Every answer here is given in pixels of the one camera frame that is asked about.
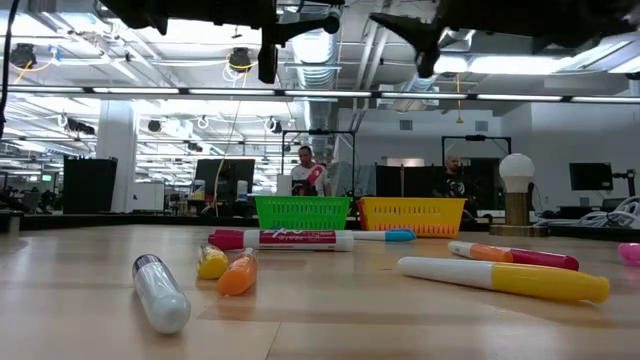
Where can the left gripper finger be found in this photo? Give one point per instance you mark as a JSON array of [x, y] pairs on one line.
[[287, 34]]

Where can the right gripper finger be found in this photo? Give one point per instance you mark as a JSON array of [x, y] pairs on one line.
[[410, 27]]

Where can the maroon Expo marker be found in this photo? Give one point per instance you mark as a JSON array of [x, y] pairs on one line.
[[295, 240]]

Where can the yellow white marker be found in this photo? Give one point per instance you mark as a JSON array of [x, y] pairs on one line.
[[212, 265], [540, 282]]

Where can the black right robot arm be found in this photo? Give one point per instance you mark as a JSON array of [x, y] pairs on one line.
[[575, 20]]

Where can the rig light bar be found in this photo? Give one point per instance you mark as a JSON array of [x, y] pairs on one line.
[[325, 93]]

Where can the person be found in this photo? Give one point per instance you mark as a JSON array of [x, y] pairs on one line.
[[310, 180], [452, 182]]

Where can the black partition panel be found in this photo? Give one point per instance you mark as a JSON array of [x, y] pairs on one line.
[[90, 185], [410, 182]]

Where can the brass lamp with white bulb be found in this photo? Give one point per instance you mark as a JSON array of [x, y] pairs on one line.
[[516, 172]]

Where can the green plastic basket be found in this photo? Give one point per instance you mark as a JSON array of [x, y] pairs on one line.
[[300, 212]]

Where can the yellow plastic basket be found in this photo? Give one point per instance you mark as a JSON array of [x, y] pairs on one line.
[[410, 215]]

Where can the white pillar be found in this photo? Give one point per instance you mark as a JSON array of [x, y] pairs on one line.
[[117, 150]]

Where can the red plastic basket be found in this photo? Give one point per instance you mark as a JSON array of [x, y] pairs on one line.
[[359, 215]]

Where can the light blue capped marker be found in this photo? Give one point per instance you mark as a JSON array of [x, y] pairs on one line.
[[395, 235]]

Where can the orange white marker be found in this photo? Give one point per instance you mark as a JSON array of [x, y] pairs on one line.
[[239, 277], [487, 253]]

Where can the thin red marker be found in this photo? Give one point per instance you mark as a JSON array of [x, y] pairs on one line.
[[545, 259]]

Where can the pink white marker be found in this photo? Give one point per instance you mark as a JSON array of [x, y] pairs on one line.
[[631, 253]]

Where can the purple white marker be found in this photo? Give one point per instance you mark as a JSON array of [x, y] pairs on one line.
[[160, 300]]

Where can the silver ventilation duct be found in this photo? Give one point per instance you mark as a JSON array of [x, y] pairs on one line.
[[315, 65]]

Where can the black ceiling camera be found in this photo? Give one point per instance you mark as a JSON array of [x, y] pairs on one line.
[[22, 54], [240, 59]]

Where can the black stand frame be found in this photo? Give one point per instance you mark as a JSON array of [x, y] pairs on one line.
[[475, 137], [320, 132]]

